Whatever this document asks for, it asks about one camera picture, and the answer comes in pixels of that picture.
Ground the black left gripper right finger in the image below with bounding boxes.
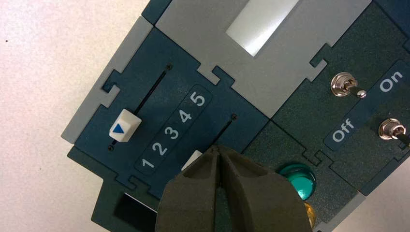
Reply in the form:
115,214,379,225
218,145,313,232

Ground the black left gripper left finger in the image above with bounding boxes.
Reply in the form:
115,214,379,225
155,145,221,232

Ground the plain white slider knob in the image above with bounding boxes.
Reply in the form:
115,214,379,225
181,150,204,171

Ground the white slider knob blue arrow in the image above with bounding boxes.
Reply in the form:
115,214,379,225
109,109,143,143

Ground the green push button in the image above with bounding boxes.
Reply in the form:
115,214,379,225
278,163,318,202

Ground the yellow push button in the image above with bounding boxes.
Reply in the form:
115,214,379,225
302,202,318,227

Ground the teal and grey control panel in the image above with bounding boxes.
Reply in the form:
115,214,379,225
60,0,410,232

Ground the white display window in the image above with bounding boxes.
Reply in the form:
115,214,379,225
225,0,300,58

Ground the metal toggle switch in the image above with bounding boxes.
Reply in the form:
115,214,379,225
378,118,410,146
330,72,368,99

